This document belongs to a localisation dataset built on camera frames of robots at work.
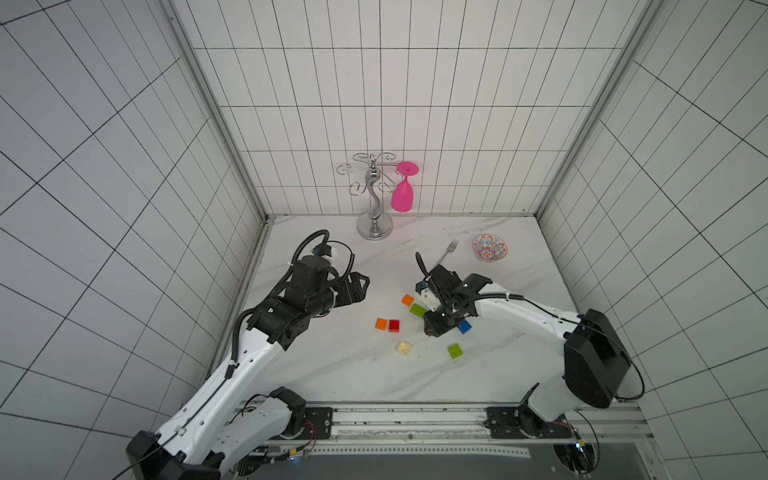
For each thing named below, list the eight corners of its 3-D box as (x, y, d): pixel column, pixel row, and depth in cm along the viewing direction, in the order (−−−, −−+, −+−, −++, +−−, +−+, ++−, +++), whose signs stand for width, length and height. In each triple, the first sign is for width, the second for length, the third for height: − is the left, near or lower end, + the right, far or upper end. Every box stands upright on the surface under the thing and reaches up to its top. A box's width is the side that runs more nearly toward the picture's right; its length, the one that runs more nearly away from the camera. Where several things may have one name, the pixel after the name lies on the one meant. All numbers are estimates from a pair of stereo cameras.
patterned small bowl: (474, 262, 106) (477, 255, 103) (469, 241, 113) (472, 234, 110) (507, 262, 106) (510, 255, 103) (500, 241, 113) (503, 234, 110)
